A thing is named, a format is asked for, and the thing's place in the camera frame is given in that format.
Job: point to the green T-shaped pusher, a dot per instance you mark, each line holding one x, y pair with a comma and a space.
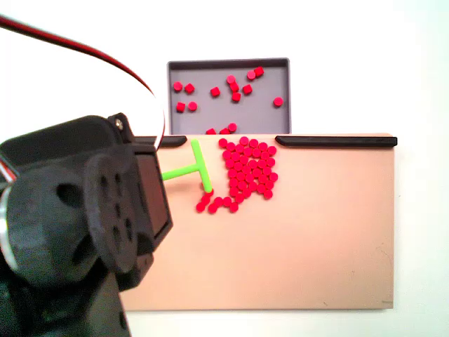
182, 170

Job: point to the red round granule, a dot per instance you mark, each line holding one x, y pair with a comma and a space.
278, 102
259, 71
224, 131
189, 88
250, 74
231, 79
192, 106
236, 97
215, 92
247, 89
180, 107
177, 86
210, 132
234, 87
232, 127

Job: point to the pile of red granules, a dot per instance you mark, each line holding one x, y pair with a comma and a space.
245, 151

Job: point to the grey rectangular container tray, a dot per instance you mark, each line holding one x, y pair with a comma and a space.
217, 114

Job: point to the beige flat board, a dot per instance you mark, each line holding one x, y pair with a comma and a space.
280, 245

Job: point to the black edge rail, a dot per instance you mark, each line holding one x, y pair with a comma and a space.
336, 142
173, 141

